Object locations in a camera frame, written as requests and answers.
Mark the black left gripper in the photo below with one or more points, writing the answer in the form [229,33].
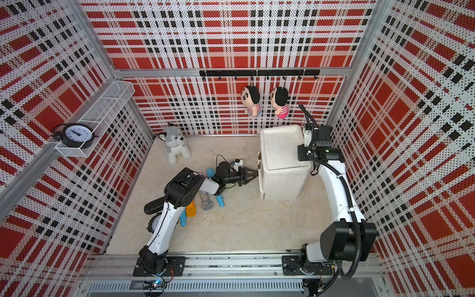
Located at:
[243,175]

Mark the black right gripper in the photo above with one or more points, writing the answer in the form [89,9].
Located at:
[300,156]

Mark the blue microphone from drawer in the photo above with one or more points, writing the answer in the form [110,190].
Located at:
[211,174]

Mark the silver rhinestone microphone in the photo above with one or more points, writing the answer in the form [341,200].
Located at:
[205,201]

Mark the orange microphone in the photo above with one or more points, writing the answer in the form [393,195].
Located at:
[191,210]

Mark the black glasses case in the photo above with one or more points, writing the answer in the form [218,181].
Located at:
[154,206]

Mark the black alarm clock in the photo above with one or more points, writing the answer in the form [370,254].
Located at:
[74,135]
[153,223]

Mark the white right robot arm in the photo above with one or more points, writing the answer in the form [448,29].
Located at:
[350,237]

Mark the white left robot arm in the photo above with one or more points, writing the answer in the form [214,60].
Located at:
[179,193]

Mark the white plastic drawer cabinet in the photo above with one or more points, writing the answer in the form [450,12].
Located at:
[281,174]

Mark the pink-dressed plush doll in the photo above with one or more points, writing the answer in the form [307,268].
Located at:
[279,101]

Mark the blue-shorts plush doll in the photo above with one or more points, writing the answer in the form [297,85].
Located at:
[250,98]

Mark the grey white husky plush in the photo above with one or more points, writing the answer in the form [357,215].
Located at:
[175,143]

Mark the green circuit board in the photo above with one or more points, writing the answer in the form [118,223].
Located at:
[154,285]

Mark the black alarm clock in basket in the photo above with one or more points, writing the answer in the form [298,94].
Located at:
[74,135]

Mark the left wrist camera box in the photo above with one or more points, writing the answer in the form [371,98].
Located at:
[237,163]

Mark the black wall hook rail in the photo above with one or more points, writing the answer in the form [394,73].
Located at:
[260,73]

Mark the white wire wall basket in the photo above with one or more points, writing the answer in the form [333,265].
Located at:
[101,115]

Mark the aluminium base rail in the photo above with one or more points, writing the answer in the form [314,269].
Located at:
[242,273]

